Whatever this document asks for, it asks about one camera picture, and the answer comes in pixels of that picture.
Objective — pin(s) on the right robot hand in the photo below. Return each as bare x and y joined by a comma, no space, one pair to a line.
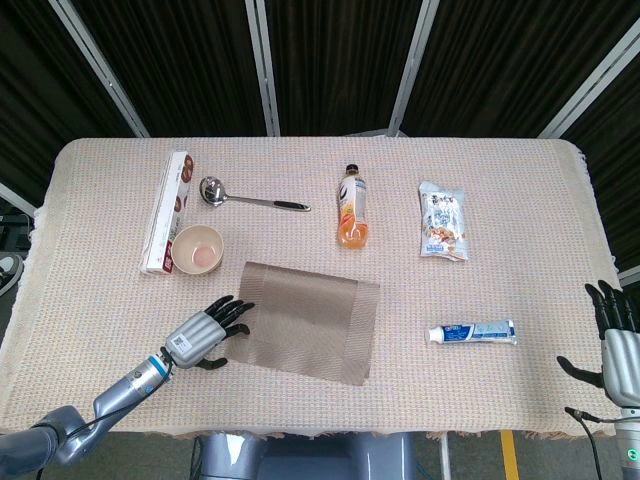
622,360

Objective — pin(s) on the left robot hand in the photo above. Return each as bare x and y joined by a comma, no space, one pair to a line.
192,340

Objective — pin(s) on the light brown bowl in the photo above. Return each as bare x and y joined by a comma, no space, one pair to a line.
197,250

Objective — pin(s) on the brown woven placemat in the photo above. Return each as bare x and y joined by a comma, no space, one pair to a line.
300,325

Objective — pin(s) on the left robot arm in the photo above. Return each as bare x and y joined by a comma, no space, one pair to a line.
130,385

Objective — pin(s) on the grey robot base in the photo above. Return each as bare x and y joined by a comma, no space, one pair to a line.
300,460

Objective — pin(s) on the beige woven tablecloth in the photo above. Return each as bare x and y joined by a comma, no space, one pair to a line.
450,400

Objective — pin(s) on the long white wrap box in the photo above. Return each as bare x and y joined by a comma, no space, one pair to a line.
165,210

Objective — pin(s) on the white blue toothpaste tube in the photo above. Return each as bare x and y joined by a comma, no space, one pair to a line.
475,332

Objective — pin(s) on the orange drink bottle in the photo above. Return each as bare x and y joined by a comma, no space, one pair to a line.
352,220

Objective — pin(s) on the white table leg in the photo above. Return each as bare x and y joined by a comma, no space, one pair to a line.
444,457

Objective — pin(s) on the dark floor equipment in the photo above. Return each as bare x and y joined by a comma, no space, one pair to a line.
12,232

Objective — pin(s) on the dark pleated curtain panel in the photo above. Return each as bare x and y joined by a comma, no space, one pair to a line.
510,60
190,65
340,65
620,150
30,100

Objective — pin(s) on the white snack bag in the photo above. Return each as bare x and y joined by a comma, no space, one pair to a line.
444,220

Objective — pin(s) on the white partition frame post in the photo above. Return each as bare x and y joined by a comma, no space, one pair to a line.
413,70
101,70
17,195
631,276
590,86
263,70

